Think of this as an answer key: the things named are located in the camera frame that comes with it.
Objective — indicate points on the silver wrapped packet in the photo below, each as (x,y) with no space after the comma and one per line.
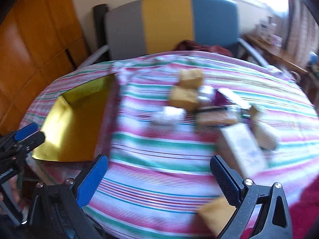
(206,95)

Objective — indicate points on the green white carton box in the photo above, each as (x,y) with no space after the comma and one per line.
(239,149)

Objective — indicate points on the white plastic-wrapped bundle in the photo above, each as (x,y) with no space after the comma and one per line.
(169,115)

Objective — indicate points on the purple snack packet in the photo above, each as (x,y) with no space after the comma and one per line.
(220,99)

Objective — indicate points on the cracker snack package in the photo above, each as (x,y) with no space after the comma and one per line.
(223,116)

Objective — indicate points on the dark red cloth on chair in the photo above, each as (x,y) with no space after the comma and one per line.
(191,45)

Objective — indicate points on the striped pink green tablecloth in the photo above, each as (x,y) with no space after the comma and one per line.
(159,176)

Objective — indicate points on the gold rectangular tray box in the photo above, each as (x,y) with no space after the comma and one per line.
(72,125)

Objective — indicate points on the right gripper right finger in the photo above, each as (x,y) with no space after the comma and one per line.
(229,181)

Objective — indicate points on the pink patterned curtain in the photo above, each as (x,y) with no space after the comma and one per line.
(303,33)

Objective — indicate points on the wooden side table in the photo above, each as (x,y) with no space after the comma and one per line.
(276,54)

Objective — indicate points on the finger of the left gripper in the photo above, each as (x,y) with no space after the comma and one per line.
(32,142)
(26,131)

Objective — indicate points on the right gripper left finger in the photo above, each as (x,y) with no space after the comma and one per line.
(88,180)

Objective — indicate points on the wooden wardrobe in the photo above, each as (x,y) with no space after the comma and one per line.
(41,40)

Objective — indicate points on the white appliance carton box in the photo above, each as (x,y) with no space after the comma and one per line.
(263,30)

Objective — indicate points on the grey yellow blue armchair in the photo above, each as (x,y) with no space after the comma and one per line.
(145,27)

